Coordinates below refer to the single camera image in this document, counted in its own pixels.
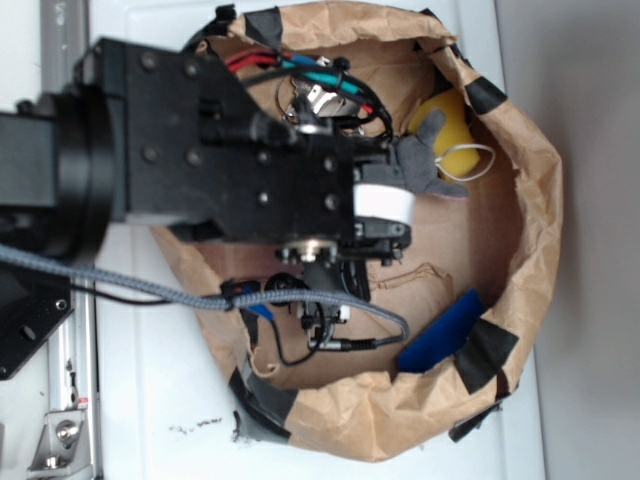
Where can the yellow sponge block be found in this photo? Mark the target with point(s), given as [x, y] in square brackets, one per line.
[452, 145]

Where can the aluminium rail frame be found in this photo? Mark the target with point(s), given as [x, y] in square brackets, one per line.
[72, 353]

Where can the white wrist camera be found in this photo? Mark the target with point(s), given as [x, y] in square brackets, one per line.
[384, 202]

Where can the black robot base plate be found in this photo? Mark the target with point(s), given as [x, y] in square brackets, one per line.
[33, 306]

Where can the blue flat card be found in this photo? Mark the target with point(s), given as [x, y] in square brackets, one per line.
[444, 337]

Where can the grey plush elephant toy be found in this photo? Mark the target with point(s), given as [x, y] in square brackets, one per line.
[415, 157]

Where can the brown paper bag bin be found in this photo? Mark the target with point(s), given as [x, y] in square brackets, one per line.
[503, 241]

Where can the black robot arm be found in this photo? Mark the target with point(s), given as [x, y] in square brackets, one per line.
[57, 171]

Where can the metal corner bracket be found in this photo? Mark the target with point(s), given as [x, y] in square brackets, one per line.
[63, 447]

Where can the white rubber band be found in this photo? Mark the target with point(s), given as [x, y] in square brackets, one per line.
[487, 167]

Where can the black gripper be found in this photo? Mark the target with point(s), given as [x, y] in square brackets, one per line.
[194, 152]

